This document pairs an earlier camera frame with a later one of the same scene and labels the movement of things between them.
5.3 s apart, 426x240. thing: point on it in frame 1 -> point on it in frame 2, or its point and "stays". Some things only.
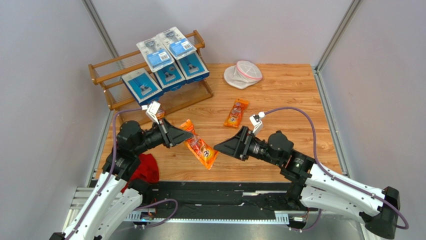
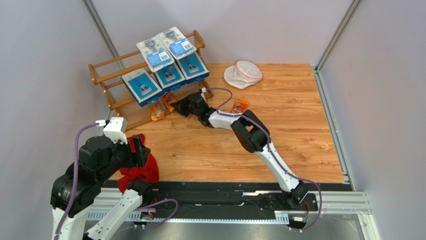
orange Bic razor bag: [204, 153] -> [168, 98]
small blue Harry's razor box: [142, 86] stays
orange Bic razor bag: [236, 113] stays
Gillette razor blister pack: [178, 46] stays
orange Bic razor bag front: [160, 113] stays
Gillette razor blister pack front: [155, 53] stays
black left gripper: [171, 135] -> [140, 157]
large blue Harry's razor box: [170, 79] stays
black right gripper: [246, 144] -> [185, 106]
